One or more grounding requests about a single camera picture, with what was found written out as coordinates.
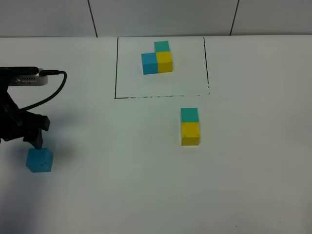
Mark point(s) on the green template cube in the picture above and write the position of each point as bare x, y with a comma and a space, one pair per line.
161, 46

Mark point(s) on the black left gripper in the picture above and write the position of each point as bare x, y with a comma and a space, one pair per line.
24, 125

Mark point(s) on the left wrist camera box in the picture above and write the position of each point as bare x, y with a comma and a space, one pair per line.
23, 76

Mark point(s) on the yellow template cube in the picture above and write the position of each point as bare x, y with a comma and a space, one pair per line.
164, 62

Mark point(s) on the blue template cube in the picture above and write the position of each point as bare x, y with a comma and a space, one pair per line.
149, 63

